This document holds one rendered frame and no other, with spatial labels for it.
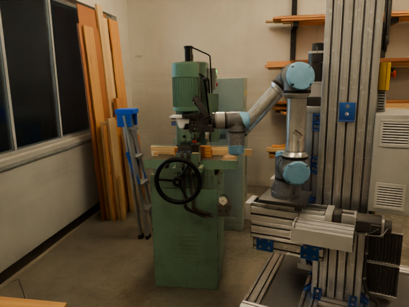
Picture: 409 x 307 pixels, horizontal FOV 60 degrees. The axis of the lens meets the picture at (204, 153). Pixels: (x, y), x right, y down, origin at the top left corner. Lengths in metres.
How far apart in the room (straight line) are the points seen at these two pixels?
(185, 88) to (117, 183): 1.69
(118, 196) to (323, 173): 2.34
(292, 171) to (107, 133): 2.35
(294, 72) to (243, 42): 3.07
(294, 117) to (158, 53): 3.40
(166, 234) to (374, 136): 1.41
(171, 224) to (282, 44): 2.88
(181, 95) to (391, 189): 1.30
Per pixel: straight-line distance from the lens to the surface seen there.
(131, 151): 3.12
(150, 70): 4.83
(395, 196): 1.89
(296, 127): 1.60
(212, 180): 2.27
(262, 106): 1.70
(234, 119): 1.56
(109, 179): 3.64
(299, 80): 1.56
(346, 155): 1.89
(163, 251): 2.51
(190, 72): 2.29
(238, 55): 4.60
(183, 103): 2.29
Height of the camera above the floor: 1.39
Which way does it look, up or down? 12 degrees down
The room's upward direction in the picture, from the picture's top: 1 degrees counter-clockwise
